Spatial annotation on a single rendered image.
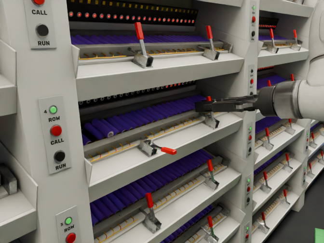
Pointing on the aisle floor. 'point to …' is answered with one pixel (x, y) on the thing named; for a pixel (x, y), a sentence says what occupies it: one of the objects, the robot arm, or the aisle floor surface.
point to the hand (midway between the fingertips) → (208, 105)
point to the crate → (318, 236)
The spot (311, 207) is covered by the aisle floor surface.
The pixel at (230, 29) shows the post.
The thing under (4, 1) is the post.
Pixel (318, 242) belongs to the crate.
